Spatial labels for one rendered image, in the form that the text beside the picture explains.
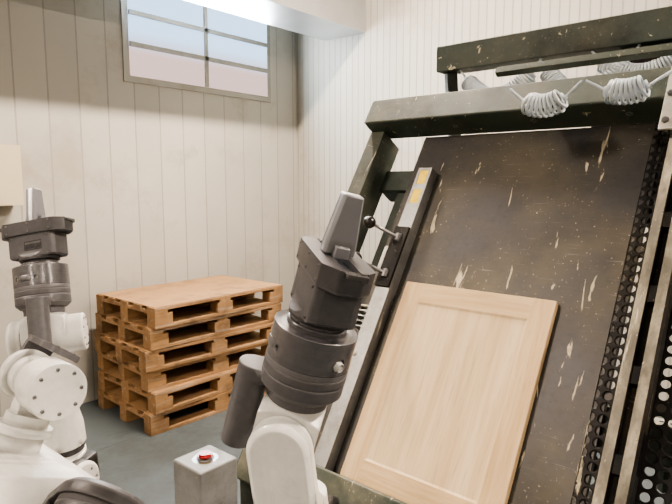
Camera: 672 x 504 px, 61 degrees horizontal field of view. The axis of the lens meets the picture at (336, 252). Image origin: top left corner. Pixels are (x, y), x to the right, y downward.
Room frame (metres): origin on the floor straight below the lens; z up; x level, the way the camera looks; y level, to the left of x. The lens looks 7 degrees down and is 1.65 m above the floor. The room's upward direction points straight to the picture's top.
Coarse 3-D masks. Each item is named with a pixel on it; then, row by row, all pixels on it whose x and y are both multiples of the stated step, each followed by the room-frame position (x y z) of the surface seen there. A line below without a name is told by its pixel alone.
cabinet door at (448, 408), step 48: (432, 288) 1.60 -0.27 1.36; (432, 336) 1.52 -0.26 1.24; (480, 336) 1.44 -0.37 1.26; (528, 336) 1.37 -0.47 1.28; (384, 384) 1.51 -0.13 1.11; (432, 384) 1.44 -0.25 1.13; (480, 384) 1.37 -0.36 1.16; (528, 384) 1.30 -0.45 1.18; (384, 432) 1.44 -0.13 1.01; (432, 432) 1.37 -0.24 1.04; (480, 432) 1.30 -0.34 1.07; (384, 480) 1.36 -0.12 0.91; (432, 480) 1.30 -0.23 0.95; (480, 480) 1.24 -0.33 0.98
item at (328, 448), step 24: (432, 168) 1.83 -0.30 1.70; (408, 216) 1.78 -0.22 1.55; (408, 240) 1.74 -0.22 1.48; (384, 288) 1.67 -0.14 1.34; (384, 312) 1.65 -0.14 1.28; (360, 336) 1.62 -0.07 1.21; (360, 360) 1.58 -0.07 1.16; (360, 384) 1.56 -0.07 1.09; (336, 408) 1.53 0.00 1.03; (336, 432) 1.49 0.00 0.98; (336, 456) 1.48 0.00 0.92
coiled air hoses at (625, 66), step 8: (664, 56) 1.86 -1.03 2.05; (600, 64) 1.98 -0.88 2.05; (608, 64) 1.96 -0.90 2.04; (616, 64) 1.94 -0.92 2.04; (624, 64) 1.93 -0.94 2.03; (632, 64) 1.92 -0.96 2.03; (640, 64) 1.90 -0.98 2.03; (648, 64) 1.88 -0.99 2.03; (656, 64) 1.86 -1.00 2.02; (664, 64) 1.85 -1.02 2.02; (544, 72) 2.12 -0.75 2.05; (560, 72) 2.08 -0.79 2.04; (600, 72) 1.99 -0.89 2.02; (608, 72) 1.95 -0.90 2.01; (616, 72) 1.94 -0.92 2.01; (464, 80) 2.30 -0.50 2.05; (472, 80) 2.29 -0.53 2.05; (512, 80) 2.18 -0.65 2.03; (520, 80) 2.15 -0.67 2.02; (528, 80) 2.14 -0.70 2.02; (544, 80) 2.10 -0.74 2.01; (464, 88) 2.31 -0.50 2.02; (472, 88) 2.27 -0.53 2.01; (480, 88) 2.25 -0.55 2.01
